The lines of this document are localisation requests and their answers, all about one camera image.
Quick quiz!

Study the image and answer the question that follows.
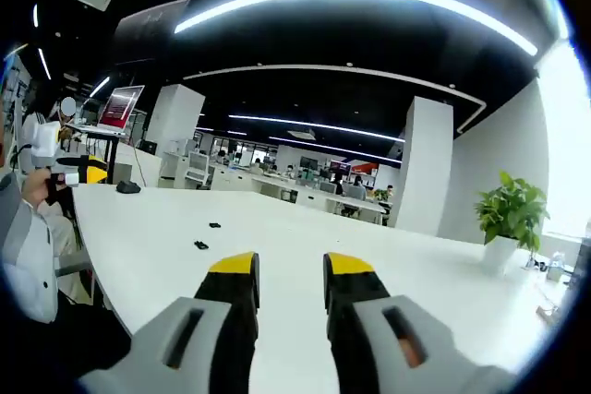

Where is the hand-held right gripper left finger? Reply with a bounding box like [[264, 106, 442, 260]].
[[76, 250, 260, 394]]

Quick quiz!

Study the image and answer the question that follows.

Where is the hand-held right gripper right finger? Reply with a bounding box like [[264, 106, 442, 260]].
[[321, 251, 513, 394]]

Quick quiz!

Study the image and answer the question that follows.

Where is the person's left hand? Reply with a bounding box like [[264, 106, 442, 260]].
[[20, 166, 59, 210]]

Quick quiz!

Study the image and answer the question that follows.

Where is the black-legged standing desk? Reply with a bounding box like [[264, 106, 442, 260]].
[[78, 128, 135, 183]]

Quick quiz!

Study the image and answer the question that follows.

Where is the open laptop red screen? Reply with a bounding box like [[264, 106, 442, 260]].
[[68, 84, 147, 137]]

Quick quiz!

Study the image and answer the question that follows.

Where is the white office chair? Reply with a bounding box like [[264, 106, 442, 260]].
[[184, 149, 211, 188]]

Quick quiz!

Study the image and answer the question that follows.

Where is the dark hanging board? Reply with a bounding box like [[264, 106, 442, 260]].
[[113, 0, 191, 66]]

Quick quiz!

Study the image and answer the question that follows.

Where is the white office desk row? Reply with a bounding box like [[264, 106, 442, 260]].
[[211, 167, 387, 225]]

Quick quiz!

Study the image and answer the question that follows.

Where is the green potted plant white pot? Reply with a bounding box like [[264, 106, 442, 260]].
[[474, 170, 551, 275]]

